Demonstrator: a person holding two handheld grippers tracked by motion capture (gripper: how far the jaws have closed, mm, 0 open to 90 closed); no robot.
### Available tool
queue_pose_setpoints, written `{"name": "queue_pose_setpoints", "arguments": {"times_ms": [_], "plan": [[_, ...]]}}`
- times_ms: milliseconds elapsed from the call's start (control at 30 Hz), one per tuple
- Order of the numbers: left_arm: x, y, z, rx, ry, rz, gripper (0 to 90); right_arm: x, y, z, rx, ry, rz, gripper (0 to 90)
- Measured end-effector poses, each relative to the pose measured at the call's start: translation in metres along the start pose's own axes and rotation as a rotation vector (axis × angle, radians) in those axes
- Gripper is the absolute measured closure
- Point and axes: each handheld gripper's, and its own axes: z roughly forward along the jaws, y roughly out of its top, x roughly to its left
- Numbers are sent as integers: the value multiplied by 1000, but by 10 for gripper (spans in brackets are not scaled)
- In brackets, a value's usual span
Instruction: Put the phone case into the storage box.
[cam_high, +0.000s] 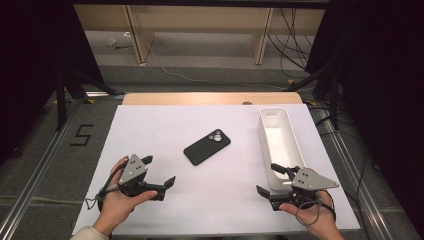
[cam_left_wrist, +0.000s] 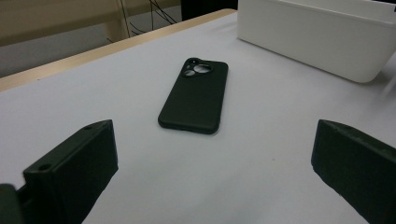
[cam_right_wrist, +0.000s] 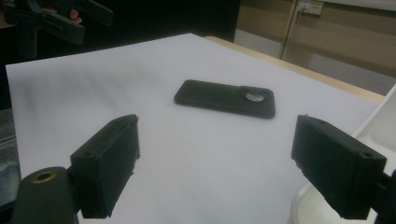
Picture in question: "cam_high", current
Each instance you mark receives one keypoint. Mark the wooden table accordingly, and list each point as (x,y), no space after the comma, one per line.
(200,98)

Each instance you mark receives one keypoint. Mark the yellow tape marker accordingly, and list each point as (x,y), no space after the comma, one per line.
(291,81)
(91,101)
(311,103)

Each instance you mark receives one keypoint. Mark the white table sheet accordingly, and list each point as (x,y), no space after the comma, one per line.
(216,200)

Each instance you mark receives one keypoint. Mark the white scrap on floor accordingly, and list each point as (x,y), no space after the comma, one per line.
(111,41)

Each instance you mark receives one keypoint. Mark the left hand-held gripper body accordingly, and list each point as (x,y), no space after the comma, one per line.
(132,168)

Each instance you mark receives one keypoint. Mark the light wooden shelf unit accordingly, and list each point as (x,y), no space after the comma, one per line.
(200,18)

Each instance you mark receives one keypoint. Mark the person's right hand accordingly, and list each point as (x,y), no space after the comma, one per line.
(325,218)

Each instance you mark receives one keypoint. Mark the white plastic storage box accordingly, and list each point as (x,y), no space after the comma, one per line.
(280,143)

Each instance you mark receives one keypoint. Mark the black curtain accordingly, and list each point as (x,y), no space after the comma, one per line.
(33,66)
(383,83)

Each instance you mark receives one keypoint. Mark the black metal stand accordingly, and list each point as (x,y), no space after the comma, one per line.
(334,100)
(61,100)

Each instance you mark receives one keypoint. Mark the black phone case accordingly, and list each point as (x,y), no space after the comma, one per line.
(203,150)

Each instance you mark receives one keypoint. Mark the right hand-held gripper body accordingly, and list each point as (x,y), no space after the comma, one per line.
(311,180)

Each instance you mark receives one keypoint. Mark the metal floor rail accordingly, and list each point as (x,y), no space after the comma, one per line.
(353,166)
(36,173)

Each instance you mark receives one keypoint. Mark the person's left hand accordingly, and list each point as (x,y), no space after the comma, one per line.
(115,206)

